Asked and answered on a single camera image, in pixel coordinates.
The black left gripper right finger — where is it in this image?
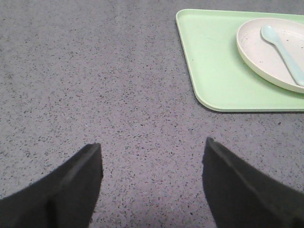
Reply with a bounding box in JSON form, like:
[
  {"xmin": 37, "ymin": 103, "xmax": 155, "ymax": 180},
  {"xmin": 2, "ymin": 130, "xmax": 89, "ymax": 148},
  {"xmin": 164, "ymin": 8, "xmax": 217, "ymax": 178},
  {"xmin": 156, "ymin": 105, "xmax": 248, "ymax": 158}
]
[{"xmin": 202, "ymin": 137, "xmax": 304, "ymax": 228}]

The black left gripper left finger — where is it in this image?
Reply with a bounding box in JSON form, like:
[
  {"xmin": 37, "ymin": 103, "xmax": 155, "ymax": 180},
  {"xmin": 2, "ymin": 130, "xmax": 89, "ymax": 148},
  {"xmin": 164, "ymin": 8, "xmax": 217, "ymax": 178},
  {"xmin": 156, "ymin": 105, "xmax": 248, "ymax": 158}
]
[{"xmin": 0, "ymin": 143, "xmax": 103, "ymax": 228}]

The cream speckled round plate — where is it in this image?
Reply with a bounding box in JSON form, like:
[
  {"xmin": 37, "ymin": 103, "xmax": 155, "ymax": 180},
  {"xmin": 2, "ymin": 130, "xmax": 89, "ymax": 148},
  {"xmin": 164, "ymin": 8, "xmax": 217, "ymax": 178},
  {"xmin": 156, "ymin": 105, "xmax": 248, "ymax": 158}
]
[{"xmin": 236, "ymin": 18, "xmax": 304, "ymax": 94}]

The light green plastic tray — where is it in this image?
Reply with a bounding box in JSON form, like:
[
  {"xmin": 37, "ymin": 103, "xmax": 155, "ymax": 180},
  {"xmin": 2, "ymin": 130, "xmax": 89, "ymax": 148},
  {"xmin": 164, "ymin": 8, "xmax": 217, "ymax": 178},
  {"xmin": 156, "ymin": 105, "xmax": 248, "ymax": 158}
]
[{"xmin": 176, "ymin": 9, "xmax": 304, "ymax": 112}]

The light blue plastic spoon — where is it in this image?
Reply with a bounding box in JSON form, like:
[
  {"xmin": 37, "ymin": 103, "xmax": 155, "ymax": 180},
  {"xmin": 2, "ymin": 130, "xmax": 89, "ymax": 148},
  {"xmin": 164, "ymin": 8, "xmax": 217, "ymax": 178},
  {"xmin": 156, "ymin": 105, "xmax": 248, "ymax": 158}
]
[{"xmin": 261, "ymin": 25, "xmax": 304, "ymax": 86}]

